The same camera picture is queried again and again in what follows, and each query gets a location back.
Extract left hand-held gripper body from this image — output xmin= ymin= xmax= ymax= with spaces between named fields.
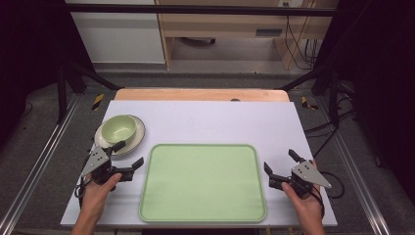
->
xmin=80 ymin=145 xmax=115 ymax=192

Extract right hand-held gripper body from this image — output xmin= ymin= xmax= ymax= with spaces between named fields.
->
xmin=287 ymin=161 xmax=333 ymax=199

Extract light green bowl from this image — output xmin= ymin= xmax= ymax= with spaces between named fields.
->
xmin=100 ymin=114 xmax=138 ymax=145

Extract white plate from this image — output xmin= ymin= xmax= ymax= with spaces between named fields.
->
xmin=93 ymin=115 xmax=147 ymax=157

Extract light green tray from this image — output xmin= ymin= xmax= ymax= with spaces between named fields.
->
xmin=138 ymin=143 xmax=268 ymax=224

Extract person's right hand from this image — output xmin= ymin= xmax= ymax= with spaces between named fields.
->
xmin=281 ymin=159 xmax=327 ymax=219

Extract person's left hand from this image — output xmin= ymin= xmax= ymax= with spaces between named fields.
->
xmin=79 ymin=172 xmax=123 ymax=213

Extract yellow black striped tape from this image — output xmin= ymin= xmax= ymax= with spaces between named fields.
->
xmin=91 ymin=93 xmax=106 ymax=112
xmin=300 ymin=96 xmax=320 ymax=111

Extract black slanted stand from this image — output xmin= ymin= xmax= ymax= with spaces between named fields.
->
xmin=56 ymin=58 xmax=122 ymax=125
xmin=279 ymin=63 xmax=341 ymax=127

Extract white table board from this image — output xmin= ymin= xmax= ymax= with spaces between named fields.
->
xmin=60 ymin=99 xmax=339 ymax=228

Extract wooden table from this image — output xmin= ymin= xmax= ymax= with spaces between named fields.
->
xmin=114 ymin=87 xmax=291 ymax=103

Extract white cabinet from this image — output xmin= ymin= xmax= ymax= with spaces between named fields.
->
xmin=65 ymin=0 xmax=166 ymax=65

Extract black curtain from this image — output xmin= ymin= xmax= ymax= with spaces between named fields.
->
xmin=311 ymin=0 xmax=415 ymax=197
xmin=0 ymin=0 xmax=96 ymax=146

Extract wooden desk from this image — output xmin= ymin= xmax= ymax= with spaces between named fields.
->
xmin=154 ymin=0 xmax=341 ymax=71

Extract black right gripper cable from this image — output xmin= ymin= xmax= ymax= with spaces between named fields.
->
xmin=309 ymin=170 xmax=346 ymax=220

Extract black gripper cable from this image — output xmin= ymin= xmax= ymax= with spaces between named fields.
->
xmin=73 ymin=175 xmax=88 ymax=210
xmin=309 ymin=170 xmax=346 ymax=220

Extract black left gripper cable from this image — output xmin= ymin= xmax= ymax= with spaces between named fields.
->
xmin=73 ymin=175 xmax=88 ymax=210

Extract black floor cable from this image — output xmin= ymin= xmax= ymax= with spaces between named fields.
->
xmin=303 ymin=97 xmax=356 ymax=159

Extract aluminium floor rail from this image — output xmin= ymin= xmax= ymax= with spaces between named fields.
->
xmin=316 ymin=97 xmax=392 ymax=235
xmin=0 ymin=93 xmax=81 ymax=235

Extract hanging black cables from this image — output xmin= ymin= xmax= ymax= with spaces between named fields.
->
xmin=284 ymin=15 xmax=320 ymax=71

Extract white wall socket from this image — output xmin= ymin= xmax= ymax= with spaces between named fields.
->
xmin=277 ymin=0 xmax=305 ymax=9

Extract black horizontal frame bar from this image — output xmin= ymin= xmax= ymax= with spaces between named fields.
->
xmin=64 ymin=3 xmax=339 ymax=18

